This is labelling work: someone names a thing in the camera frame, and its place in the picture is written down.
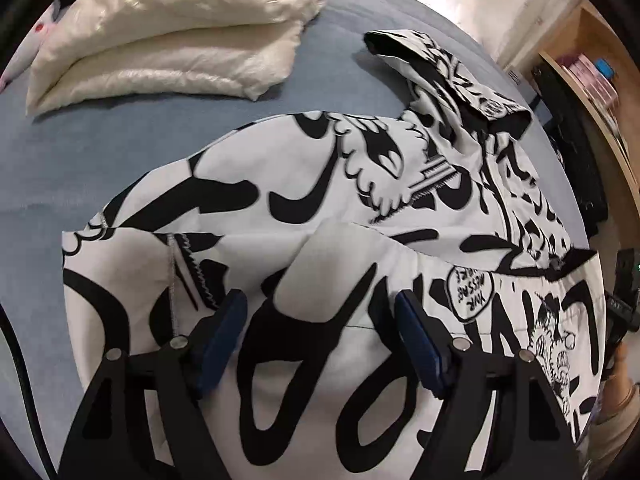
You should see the black and white graffiti hoodie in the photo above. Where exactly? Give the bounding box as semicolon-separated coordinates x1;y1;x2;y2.
62;29;606;479

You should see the person right hand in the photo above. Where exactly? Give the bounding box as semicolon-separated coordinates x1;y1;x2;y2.
601;342;634;415

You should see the black bag on floor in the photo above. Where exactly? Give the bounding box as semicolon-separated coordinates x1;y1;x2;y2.
533;63;608;238

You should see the wooden bookshelf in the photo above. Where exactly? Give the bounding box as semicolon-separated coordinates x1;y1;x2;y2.
539;3;639;200

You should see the blue fleece bed blanket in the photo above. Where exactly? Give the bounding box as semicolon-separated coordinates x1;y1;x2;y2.
1;0;589;476

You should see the pink and white plush toy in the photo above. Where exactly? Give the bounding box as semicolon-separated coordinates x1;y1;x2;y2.
0;0;61;92

